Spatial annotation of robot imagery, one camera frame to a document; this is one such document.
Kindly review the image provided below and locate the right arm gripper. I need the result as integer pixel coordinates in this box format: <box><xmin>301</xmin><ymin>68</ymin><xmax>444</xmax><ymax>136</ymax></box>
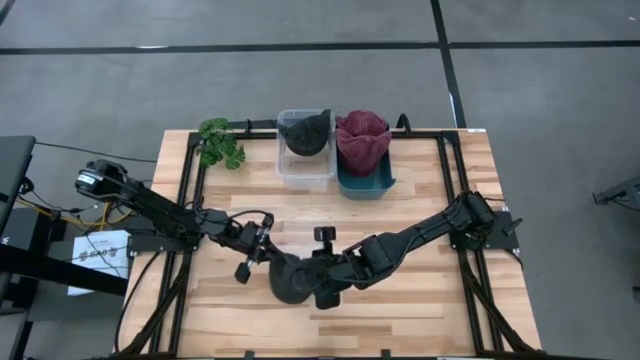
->
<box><xmin>299</xmin><ymin>249</ymin><xmax>369</xmax><ymax>310</ymax></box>

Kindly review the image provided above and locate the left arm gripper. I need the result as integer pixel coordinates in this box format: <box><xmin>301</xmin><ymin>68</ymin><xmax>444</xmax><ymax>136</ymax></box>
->
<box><xmin>227</xmin><ymin>219</ymin><xmax>289</xmax><ymax>265</ymax></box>

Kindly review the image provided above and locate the dark grey cloth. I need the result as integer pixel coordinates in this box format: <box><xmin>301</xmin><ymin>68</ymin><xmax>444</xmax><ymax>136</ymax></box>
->
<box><xmin>268</xmin><ymin>248</ymin><xmax>326</xmax><ymax>305</ymax></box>

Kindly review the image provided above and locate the dark grey baseball cap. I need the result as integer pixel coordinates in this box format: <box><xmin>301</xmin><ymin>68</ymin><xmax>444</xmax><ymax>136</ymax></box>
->
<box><xmin>277</xmin><ymin>108</ymin><xmax>334</xmax><ymax>158</ymax></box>

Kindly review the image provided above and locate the maroon baseball cap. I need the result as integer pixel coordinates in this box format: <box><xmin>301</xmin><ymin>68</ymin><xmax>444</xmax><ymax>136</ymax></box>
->
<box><xmin>334</xmin><ymin>109</ymin><xmax>393</xmax><ymax>178</ymax></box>

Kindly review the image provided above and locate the clear plastic bin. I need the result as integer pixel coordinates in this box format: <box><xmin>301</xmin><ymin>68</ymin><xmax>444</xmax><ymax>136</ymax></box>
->
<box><xmin>275</xmin><ymin>108</ymin><xmax>338</xmax><ymax>193</ymax></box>

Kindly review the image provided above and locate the teal plastic bin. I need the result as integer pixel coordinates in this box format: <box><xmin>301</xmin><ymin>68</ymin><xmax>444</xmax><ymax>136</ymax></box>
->
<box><xmin>335</xmin><ymin>117</ymin><xmax>397</xmax><ymax>202</ymax></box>

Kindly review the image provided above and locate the green potted plant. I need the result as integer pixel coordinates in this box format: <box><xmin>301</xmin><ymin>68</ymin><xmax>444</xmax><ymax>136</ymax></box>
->
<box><xmin>195</xmin><ymin>117</ymin><xmax>247</xmax><ymax>171</ymax></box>

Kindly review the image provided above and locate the white printed paper sheet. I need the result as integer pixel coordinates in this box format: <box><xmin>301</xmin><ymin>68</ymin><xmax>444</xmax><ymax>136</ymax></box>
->
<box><xmin>67</xmin><ymin>229</ymin><xmax>133</xmax><ymax>297</ymax></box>

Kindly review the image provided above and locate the black side desk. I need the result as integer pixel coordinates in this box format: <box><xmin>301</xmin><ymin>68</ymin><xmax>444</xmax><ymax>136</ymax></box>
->
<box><xmin>0</xmin><ymin>207</ymin><xmax>129</xmax><ymax>317</ymax></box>

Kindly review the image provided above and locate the dark grey laptop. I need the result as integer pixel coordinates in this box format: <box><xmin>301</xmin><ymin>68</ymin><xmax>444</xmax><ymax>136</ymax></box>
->
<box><xmin>0</xmin><ymin>134</ymin><xmax>37</xmax><ymax>236</ymax></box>

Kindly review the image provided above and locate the grey stand foot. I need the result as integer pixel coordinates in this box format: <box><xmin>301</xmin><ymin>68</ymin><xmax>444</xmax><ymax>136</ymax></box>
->
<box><xmin>592</xmin><ymin>174</ymin><xmax>640</xmax><ymax>213</ymax></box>

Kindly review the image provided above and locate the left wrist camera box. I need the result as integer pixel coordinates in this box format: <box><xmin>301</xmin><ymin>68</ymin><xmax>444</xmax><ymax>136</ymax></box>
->
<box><xmin>233</xmin><ymin>260</ymin><xmax>253</xmax><ymax>286</ymax></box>

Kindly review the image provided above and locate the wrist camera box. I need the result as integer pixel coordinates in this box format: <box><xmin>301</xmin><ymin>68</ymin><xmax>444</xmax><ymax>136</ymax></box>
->
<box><xmin>313</xmin><ymin>225</ymin><xmax>338</xmax><ymax>245</ymax></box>
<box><xmin>233</xmin><ymin>260</ymin><xmax>253</xmax><ymax>286</ymax></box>

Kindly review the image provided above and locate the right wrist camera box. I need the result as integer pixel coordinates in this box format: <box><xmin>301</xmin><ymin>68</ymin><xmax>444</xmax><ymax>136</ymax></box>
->
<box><xmin>313</xmin><ymin>225</ymin><xmax>338</xmax><ymax>245</ymax></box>

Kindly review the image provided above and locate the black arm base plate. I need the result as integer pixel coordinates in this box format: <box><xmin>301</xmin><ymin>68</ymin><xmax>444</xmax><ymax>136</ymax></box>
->
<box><xmin>449</xmin><ymin>209</ymin><xmax>524</xmax><ymax>251</ymax></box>
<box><xmin>127</xmin><ymin>233</ymin><xmax>202</xmax><ymax>258</ymax></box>

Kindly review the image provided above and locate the black metal rig frame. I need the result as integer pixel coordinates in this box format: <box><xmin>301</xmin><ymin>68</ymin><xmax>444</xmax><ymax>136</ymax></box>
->
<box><xmin>117</xmin><ymin>117</ymin><xmax>546</xmax><ymax>360</ymax></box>

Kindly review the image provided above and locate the black cable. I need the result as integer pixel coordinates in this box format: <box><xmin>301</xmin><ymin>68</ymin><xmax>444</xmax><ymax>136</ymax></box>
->
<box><xmin>34</xmin><ymin>141</ymin><xmax>159</xmax><ymax>165</ymax></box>

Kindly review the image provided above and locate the yellow cable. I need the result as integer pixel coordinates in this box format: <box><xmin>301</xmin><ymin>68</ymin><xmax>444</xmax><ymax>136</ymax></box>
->
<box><xmin>14</xmin><ymin>197</ymin><xmax>132</xmax><ymax>229</ymax></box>

